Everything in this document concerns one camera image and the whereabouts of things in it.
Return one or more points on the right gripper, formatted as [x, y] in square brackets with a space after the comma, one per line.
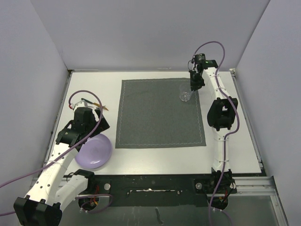
[195, 86]

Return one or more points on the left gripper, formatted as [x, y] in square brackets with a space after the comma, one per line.
[103, 126]

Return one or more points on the clear drinking glass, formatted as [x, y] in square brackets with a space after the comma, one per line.
[185, 92]

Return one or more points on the purple plate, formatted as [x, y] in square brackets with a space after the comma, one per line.
[95, 152]

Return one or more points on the grey cloth napkin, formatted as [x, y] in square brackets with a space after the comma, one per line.
[152, 115]

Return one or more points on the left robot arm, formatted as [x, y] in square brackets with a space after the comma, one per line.
[45, 202]

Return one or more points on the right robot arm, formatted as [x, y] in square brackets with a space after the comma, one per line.
[221, 114]

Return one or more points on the green handled knife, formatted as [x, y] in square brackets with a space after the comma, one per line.
[89, 102]

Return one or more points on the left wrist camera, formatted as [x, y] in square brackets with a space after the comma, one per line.
[81, 103]

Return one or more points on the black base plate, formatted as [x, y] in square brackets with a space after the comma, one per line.
[199, 190]

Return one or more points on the aluminium frame rail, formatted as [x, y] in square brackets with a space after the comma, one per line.
[246, 186]

